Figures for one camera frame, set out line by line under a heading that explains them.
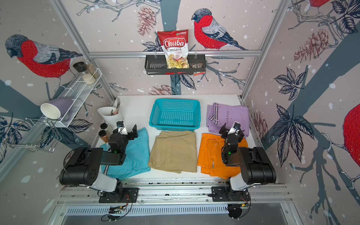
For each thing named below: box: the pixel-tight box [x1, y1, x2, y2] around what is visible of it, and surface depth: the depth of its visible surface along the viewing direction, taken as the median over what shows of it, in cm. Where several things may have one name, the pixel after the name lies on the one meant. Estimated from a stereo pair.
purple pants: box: [206, 102, 250, 139], surface depth 107 cm
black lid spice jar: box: [72, 61, 88, 73], surface depth 80 cm
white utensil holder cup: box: [97, 106, 123, 129], surface depth 99 cm
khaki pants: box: [148, 130, 198, 174], surface depth 89 cm
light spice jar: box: [99, 122, 114, 135], surface depth 94 cm
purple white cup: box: [40, 97, 75, 120], surface depth 63 cm
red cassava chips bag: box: [157, 29, 190, 69], surface depth 83 cm
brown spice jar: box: [98, 129, 111, 143], surface depth 90 cm
